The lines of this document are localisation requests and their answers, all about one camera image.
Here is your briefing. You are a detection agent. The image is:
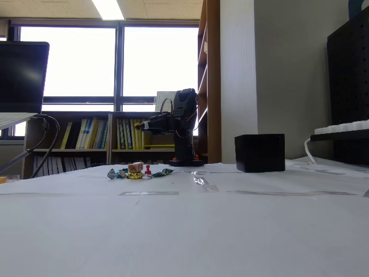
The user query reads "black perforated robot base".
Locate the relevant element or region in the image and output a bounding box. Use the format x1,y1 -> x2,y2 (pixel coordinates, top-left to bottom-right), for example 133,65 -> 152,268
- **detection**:
168,155 -> 206,168

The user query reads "black square container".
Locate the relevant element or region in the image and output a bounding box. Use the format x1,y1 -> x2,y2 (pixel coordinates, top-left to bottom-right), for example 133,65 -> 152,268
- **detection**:
234,133 -> 286,173

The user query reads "white paper notice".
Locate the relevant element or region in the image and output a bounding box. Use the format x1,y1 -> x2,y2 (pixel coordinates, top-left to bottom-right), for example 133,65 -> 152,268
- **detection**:
155,91 -> 177,112

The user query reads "low wooden bookcase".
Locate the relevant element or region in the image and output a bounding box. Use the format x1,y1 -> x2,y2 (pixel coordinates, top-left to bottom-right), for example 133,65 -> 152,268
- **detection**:
22,110 -> 200,179

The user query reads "gold foil wrapped candy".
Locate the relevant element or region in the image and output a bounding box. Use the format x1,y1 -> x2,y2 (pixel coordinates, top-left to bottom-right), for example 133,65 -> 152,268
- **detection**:
126,162 -> 145,180

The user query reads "green candy packet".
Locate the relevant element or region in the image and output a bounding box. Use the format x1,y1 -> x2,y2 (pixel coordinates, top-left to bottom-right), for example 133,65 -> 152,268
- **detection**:
151,168 -> 175,178

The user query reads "blue foil wrapped candy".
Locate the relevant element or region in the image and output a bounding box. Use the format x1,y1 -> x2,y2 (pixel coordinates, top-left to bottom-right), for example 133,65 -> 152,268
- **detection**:
107,168 -> 128,180

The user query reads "tall wooden bookcase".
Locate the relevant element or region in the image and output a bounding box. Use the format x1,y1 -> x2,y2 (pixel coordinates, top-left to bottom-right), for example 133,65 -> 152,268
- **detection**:
197,0 -> 222,164

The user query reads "black book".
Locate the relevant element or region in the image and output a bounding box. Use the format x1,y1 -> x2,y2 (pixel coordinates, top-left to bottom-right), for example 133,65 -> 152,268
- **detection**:
67,121 -> 82,150

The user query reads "yellow slanted book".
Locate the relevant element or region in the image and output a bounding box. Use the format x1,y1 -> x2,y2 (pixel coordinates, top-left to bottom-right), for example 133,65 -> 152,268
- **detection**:
60,121 -> 73,150

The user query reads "white paper table cover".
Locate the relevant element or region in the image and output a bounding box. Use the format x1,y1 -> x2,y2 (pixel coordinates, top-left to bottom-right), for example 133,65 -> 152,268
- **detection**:
0,157 -> 369,277

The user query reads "ceiling light panel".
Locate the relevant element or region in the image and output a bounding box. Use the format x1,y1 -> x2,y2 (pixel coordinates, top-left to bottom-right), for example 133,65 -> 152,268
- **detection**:
91,0 -> 126,21

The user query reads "grey slanted rod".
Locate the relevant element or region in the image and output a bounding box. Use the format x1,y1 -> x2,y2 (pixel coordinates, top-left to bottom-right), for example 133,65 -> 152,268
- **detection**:
0,118 -> 48,174

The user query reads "black laptop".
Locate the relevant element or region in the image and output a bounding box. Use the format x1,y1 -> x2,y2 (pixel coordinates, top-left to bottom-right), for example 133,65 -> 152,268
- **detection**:
0,40 -> 51,131

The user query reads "clear plastic cup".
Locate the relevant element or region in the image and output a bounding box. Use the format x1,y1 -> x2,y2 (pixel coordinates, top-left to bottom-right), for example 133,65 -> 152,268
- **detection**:
0,174 -> 21,185

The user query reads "white power strip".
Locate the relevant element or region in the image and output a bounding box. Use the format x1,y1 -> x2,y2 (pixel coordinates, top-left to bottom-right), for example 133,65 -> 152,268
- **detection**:
314,120 -> 369,136

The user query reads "black pegboard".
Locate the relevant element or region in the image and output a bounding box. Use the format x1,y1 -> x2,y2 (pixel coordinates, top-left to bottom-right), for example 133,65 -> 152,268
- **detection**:
326,5 -> 369,166

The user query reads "dark window frame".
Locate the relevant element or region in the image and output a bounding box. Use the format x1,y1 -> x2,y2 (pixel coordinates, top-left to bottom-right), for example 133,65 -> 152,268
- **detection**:
0,18 -> 203,140

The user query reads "black laptop cable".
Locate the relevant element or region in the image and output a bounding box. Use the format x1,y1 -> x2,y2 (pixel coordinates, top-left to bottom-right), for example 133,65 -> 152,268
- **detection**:
28,114 -> 61,179

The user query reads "white power strip cable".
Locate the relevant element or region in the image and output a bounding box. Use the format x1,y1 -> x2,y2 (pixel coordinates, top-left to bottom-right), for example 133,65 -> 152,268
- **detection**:
304,137 -> 318,164

